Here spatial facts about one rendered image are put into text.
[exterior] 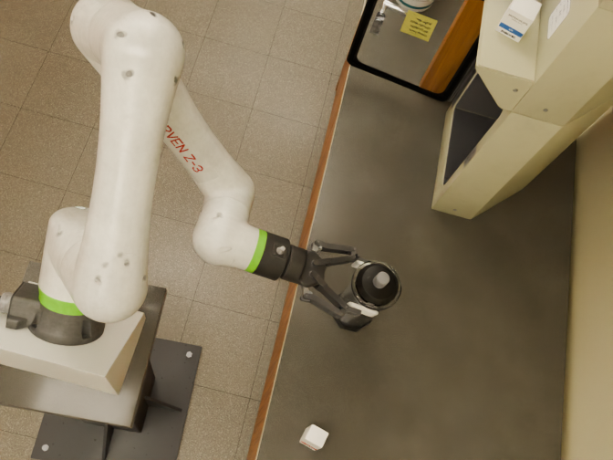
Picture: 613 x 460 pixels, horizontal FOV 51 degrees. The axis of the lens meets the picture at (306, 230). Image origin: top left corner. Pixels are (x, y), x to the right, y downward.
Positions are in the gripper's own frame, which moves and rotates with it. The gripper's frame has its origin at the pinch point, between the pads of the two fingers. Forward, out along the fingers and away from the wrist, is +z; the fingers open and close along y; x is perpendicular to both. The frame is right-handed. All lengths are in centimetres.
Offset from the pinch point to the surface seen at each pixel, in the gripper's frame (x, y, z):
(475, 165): -11.3, 33.3, 16.1
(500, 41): -40, 41, 0
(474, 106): 3, 62, 23
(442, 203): 8.9, 33.2, 20.6
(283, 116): 116, 111, -3
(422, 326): 13.3, 0.8, 22.0
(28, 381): 32, -33, -61
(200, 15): 128, 153, -51
